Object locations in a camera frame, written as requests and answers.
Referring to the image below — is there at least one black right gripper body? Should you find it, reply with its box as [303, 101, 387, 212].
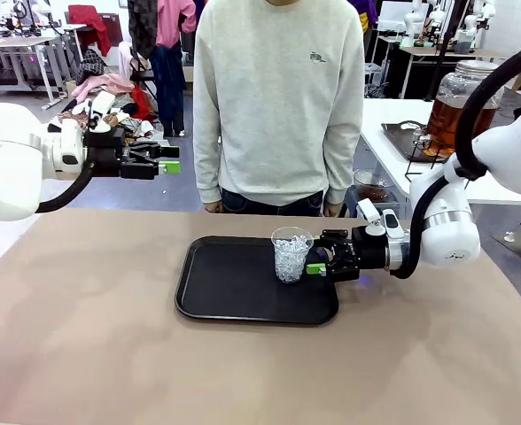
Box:
[330, 225, 388, 271]

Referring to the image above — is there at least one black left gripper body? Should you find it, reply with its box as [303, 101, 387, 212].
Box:
[82, 127, 127, 179]

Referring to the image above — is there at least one short clear cup with ice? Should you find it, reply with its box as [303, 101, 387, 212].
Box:
[270, 226, 315, 284]

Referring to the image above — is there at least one grey sleeved right forearm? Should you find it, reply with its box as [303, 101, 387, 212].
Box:
[192, 123, 223, 205]

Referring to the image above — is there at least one grey sleeved left forearm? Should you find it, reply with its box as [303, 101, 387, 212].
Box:
[324, 123, 363, 205]

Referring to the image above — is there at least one clear bowl with tea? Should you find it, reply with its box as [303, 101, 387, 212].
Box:
[353, 169, 393, 203]

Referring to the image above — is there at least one pile of mixed clothes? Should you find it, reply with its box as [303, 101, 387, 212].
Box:
[47, 48, 167, 143]

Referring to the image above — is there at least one blue hanging garment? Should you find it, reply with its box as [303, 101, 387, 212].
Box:
[149, 43, 186, 136]

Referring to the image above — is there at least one black plastic serving tray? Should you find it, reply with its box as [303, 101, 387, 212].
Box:
[175, 236, 339, 326]

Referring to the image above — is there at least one dark tray under dispenser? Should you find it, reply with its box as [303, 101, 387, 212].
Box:
[380, 120, 457, 164]

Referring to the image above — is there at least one dark patterned hanging garment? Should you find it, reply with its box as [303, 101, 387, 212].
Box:
[127, 0, 159, 59]

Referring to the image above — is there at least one red hanging garment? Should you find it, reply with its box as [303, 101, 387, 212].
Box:
[67, 4, 113, 58]

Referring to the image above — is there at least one pink hanging garment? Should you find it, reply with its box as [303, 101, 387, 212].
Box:
[156, 0, 198, 49]

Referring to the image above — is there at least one person in grey sweatshirt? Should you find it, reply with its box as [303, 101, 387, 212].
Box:
[192, 0, 366, 218]

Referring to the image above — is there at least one white side table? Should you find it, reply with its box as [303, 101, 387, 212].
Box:
[360, 97, 521, 205]

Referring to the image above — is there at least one grey background workbench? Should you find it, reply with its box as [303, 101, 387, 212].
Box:
[0, 35, 69, 110]

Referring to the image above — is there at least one glass tea dispenser jar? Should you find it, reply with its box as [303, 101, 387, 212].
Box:
[426, 60, 505, 157]

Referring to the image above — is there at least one white floor appliance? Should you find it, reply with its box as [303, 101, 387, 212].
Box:
[362, 61, 384, 97]

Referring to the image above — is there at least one brown background desk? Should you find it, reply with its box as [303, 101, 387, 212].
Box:
[397, 43, 515, 99]

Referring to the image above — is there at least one black tripod pole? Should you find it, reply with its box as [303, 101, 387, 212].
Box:
[435, 0, 463, 89]

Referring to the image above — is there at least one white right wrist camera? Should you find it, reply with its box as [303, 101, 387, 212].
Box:
[356, 197, 400, 236]

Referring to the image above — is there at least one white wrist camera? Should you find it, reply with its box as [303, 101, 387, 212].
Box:
[356, 197, 400, 236]
[73, 90, 117, 134]

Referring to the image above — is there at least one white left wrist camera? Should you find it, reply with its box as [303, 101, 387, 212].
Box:
[73, 90, 117, 134]

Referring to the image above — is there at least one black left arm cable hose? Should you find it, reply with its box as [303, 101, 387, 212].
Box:
[35, 159, 96, 214]

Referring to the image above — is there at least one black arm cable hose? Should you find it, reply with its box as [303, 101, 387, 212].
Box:
[392, 42, 521, 280]
[35, 159, 96, 214]

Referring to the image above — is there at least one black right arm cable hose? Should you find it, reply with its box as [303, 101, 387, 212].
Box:
[392, 42, 521, 280]

